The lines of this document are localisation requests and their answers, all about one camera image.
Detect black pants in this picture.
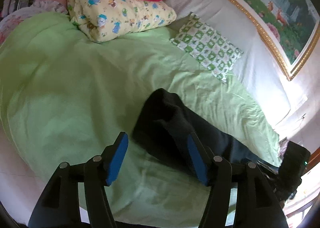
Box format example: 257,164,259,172
132,88,281,180

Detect light green bed sheet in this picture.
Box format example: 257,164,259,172
0,11,281,228

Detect green white patterned pillow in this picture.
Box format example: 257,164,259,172
170,13,244,83

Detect gold framed landscape painting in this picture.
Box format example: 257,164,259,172
228,0,319,81

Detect yellow cartoon print quilt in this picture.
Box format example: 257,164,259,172
67,0,177,43

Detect pink floral bedding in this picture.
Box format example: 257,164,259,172
0,0,69,45

